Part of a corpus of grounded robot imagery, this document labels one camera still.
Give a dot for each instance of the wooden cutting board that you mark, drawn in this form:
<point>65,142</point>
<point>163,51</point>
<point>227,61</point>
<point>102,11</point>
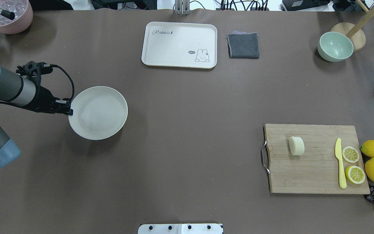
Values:
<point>316,170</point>

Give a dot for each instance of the lemon half near bun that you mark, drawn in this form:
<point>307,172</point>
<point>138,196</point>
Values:
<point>351,154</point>

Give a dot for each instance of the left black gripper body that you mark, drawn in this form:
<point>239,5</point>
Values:
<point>45,99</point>

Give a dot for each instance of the mint green bowl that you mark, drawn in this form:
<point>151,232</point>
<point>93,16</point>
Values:
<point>335,47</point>

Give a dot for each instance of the wooden cup tree stand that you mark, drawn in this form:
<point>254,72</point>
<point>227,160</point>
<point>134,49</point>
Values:
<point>354,32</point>

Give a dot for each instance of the pale white bun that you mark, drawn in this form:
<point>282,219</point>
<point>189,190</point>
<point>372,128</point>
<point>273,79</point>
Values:
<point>296,145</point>

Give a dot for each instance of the folded grey cloth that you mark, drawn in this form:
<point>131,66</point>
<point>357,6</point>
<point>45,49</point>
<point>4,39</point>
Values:
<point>243,45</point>

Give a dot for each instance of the aluminium frame post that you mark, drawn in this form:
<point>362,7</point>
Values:
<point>182,7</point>

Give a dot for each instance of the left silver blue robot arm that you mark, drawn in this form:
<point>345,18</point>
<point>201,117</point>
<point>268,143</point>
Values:
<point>23,89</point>

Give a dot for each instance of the yellow plastic knife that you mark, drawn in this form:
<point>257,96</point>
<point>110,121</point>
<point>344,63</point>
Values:
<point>341,174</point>

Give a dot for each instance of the pink bowl with ice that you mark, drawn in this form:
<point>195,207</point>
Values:
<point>24,16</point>

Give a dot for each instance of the lemon half far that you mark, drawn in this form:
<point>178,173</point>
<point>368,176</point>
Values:
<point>355,174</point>

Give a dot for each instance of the round cream plate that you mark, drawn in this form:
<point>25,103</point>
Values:
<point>99,112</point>

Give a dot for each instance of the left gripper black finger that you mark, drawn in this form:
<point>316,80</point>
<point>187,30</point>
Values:
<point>64,107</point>

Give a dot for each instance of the cream rabbit tray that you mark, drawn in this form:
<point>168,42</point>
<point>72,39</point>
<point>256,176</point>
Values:
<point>181,45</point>

